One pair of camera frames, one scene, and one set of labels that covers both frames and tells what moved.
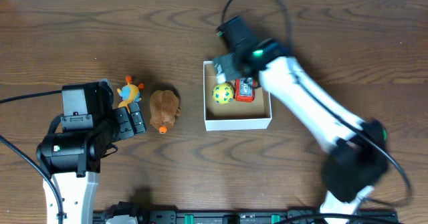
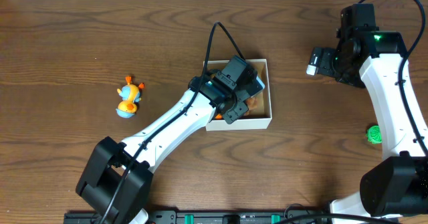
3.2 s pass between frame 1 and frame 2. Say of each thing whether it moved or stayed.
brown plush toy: moved
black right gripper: moved
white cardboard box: stayed
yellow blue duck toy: stayed
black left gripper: moved
